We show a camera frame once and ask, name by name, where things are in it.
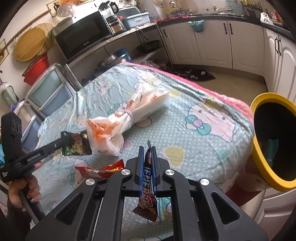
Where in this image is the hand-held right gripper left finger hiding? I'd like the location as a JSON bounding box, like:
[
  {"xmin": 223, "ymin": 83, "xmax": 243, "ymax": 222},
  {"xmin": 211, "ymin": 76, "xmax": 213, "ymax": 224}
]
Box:
[{"xmin": 25, "ymin": 146, "xmax": 145, "ymax": 241}]

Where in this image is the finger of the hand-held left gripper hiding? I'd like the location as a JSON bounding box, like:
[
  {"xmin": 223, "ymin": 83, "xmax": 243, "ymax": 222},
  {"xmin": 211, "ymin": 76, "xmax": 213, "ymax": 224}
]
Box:
[
  {"xmin": 35, "ymin": 131, "xmax": 75, "ymax": 158},
  {"xmin": 43, "ymin": 155, "xmax": 61, "ymax": 164}
]

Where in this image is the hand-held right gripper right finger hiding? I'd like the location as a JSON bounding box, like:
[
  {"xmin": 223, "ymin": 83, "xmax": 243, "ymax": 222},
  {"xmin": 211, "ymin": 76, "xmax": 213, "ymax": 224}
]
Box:
[{"xmin": 151, "ymin": 147, "xmax": 269, "ymax": 241}]

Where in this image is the dark green snack packet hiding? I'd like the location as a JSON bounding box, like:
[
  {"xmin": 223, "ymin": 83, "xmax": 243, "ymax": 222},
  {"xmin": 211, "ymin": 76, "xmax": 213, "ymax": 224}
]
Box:
[{"xmin": 61, "ymin": 131, "xmax": 93, "ymax": 156}]

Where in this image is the brown snack bar wrapper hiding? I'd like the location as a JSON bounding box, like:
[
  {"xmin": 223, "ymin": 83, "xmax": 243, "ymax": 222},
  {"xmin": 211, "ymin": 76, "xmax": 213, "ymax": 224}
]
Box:
[{"xmin": 132, "ymin": 138, "xmax": 160, "ymax": 226}]

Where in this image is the yellow-rimmed waste bin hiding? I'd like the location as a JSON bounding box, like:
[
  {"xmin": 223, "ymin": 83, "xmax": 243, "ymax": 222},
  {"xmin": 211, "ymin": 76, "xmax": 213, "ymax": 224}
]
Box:
[{"xmin": 245, "ymin": 92, "xmax": 296, "ymax": 193}]

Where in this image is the person's left hand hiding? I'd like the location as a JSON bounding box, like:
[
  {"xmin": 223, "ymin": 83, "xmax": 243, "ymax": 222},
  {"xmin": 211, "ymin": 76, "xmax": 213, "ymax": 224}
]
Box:
[{"xmin": 8, "ymin": 162, "xmax": 43, "ymax": 209}]

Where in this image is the pale green jug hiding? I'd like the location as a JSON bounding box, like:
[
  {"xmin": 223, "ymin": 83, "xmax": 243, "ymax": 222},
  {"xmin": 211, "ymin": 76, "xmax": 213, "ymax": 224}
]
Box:
[{"xmin": 0, "ymin": 85, "xmax": 19, "ymax": 109}]

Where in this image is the red snack packet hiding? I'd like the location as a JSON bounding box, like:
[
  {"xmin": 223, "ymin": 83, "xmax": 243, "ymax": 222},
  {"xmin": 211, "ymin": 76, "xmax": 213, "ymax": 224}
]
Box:
[{"xmin": 74, "ymin": 159, "xmax": 125, "ymax": 181}]

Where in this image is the printed cartoon blanket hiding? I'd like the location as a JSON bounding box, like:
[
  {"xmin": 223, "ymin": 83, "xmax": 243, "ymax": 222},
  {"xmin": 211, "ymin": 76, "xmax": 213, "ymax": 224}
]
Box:
[{"xmin": 35, "ymin": 61, "xmax": 255, "ymax": 241}]

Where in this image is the plastic drawer unit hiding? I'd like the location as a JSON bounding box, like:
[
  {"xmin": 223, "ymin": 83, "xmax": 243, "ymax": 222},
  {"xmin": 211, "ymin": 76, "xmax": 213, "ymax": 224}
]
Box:
[{"xmin": 14, "ymin": 64, "xmax": 77, "ymax": 153}]

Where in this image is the white orange-print plastic bag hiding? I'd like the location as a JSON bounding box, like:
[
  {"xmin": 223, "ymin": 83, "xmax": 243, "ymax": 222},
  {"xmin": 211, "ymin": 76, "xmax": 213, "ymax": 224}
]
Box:
[{"xmin": 85, "ymin": 87, "xmax": 170, "ymax": 156}]

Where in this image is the red plastic basin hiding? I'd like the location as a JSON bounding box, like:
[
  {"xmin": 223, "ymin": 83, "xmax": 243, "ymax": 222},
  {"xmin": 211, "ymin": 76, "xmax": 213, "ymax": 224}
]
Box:
[{"xmin": 22, "ymin": 56, "xmax": 50, "ymax": 86}]

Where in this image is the round bamboo tray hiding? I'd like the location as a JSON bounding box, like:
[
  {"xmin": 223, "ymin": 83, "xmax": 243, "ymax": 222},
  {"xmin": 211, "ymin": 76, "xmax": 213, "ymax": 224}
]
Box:
[{"xmin": 13, "ymin": 22, "xmax": 56, "ymax": 62}]

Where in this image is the black floor mat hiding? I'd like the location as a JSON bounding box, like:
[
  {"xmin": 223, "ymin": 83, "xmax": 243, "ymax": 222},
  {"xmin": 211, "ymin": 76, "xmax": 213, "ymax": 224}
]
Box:
[{"xmin": 172, "ymin": 68, "xmax": 216, "ymax": 82}]

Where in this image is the blue canister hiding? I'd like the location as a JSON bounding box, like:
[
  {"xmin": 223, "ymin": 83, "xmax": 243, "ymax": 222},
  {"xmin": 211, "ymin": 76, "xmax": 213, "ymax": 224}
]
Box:
[{"xmin": 116, "ymin": 48, "xmax": 132, "ymax": 62}]

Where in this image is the black microwave oven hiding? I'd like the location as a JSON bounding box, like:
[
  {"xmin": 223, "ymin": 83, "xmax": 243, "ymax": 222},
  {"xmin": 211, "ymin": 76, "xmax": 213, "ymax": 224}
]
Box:
[{"xmin": 51, "ymin": 10, "xmax": 114, "ymax": 61}]

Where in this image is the black frying pan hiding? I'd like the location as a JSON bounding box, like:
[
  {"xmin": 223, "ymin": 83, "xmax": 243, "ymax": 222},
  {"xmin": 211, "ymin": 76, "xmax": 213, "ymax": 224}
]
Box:
[{"xmin": 136, "ymin": 40, "xmax": 161, "ymax": 52}]

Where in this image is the steel pot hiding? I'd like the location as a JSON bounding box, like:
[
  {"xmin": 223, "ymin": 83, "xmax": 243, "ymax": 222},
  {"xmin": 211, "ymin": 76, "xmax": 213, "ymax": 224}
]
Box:
[{"xmin": 55, "ymin": 17, "xmax": 77, "ymax": 27}]

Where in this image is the metal shelf rack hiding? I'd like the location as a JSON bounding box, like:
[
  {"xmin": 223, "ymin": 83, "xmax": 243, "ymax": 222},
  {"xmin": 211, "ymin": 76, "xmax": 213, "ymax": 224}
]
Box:
[{"xmin": 52, "ymin": 22, "xmax": 173, "ymax": 86}]

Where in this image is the glass pot lid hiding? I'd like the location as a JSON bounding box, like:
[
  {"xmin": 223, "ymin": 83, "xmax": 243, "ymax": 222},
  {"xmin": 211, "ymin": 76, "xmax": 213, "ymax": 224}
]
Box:
[{"xmin": 56, "ymin": 3, "xmax": 78, "ymax": 19}]

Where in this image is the white cabinet under sink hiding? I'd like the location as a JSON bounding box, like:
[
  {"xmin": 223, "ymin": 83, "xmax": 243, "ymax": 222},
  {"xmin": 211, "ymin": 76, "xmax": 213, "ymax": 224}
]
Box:
[{"xmin": 159, "ymin": 20, "xmax": 265, "ymax": 77}]

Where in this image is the black blender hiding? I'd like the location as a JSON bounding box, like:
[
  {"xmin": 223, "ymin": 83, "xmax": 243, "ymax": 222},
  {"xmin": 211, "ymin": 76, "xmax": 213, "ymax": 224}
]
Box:
[{"xmin": 99, "ymin": 1, "xmax": 124, "ymax": 34}]

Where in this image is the blue dish box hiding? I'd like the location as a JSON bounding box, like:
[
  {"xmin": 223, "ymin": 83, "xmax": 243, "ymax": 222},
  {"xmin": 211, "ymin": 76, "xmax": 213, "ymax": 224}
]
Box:
[{"xmin": 117, "ymin": 6, "xmax": 151, "ymax": 29}]

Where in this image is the blue hanging bin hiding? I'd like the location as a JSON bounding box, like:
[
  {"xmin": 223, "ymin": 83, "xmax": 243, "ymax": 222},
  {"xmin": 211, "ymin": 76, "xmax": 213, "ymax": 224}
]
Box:
[{"xmin": 190, "ymin": 20, "xmax": 205, "ymax": 33}]

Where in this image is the teal knife block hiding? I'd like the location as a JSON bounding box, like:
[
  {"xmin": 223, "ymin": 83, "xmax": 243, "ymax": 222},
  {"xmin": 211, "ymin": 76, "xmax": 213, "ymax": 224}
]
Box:
[{"xmin": 225, "ymin": 0, "xmax": 243, "ymax": 10}]

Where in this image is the clear plastic bag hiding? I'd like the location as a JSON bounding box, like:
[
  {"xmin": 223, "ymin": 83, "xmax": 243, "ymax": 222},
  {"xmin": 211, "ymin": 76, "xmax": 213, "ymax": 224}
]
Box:
[{"xmin": 260, "ymin": 11, "xmax": 274, "ymax": 25}]

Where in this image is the white cabinet with black handles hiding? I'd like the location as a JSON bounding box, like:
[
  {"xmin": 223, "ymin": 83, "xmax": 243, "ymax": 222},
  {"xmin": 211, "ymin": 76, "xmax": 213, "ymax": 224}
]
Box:
[{"xmin": 262, "ymin": 28, "xmax": 296, "ymax": 232}]

